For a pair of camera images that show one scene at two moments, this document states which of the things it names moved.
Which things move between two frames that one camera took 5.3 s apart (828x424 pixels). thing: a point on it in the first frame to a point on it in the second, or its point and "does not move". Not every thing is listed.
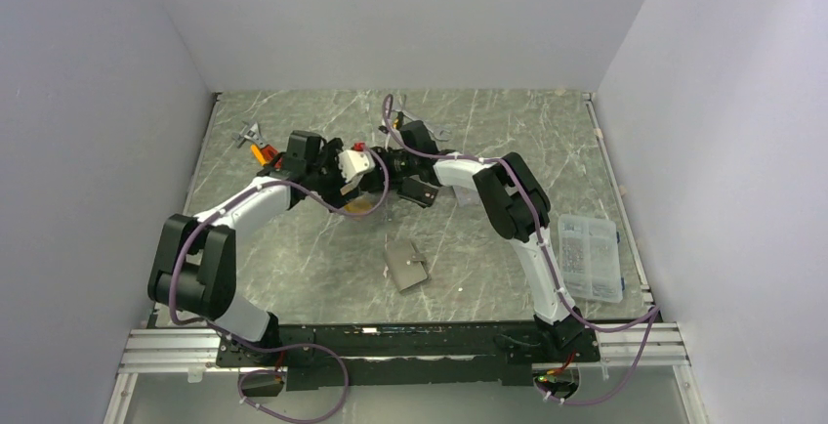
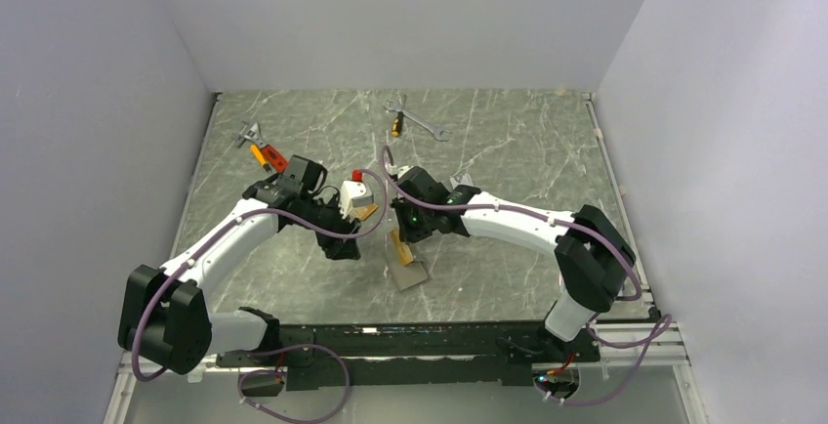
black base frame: (360, 355) does not move
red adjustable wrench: (253, 136) does not move
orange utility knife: (256, 150) does not move
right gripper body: (396, 166) to (414, 221)
